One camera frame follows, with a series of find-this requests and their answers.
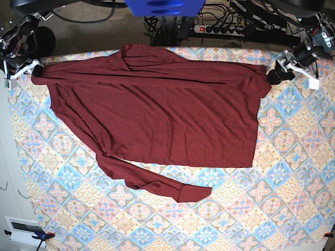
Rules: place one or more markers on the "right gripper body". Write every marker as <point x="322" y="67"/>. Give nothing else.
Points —
<point x="13" y="68"/>

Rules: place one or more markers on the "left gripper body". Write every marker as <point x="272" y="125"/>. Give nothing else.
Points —
<point x="288" y="62"/>

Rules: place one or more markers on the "dark red t-shirt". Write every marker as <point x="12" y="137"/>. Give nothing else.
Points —
<point x="147" y="104"/>

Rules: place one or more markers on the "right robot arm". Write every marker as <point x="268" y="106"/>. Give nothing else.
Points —
<point x="23" y="42"/>

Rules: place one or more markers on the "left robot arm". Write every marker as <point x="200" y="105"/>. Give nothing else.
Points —
<point x="319" y="41"/>

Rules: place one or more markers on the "white power strip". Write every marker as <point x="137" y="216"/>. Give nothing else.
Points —
<point x="218" y="30"/>

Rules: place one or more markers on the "patterned tablecloth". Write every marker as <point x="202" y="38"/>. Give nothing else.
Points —
<point x="285" y="200"/>

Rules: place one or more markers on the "blue clamp lower left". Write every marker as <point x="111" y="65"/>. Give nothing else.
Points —
<point x="39" y="236"/>

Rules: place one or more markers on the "orange clamp lower right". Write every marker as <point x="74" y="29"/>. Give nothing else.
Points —
<point x="328" y="235"/>

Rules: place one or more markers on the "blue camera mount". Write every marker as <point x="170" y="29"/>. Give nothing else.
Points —
<point x="186" y="8"/>

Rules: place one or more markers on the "white wall outlet box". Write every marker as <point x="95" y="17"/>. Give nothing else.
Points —
<point x="23" y="230"/>

